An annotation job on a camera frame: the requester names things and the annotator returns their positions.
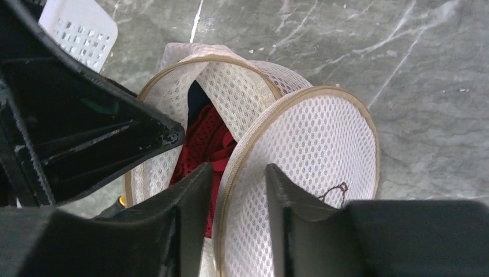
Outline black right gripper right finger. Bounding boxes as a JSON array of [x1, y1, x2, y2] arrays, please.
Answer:
[[265, 164, 488, 276]]

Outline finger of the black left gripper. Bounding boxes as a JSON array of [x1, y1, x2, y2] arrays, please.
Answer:
[[1, 1, 184, 207]]

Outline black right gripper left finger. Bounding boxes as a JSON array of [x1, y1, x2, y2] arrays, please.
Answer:
[[1, 162, 213, 276]]

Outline white mesh laundry bag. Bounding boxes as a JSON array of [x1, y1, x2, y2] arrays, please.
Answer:
[[125, 43, 380, 276]]

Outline red lace bra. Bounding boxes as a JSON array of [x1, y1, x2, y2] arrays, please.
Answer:
[[170, 103, 237, 238]]

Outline navy blue bra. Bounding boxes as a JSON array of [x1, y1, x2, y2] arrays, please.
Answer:
[[186, 81, 210, 133]]

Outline small yellow black screwdriver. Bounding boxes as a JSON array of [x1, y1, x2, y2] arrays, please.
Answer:
[[96, 196, 125, 218]]

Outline white plastic basket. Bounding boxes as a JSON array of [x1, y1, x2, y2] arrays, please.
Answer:
[[38, 0, 118, 73]]

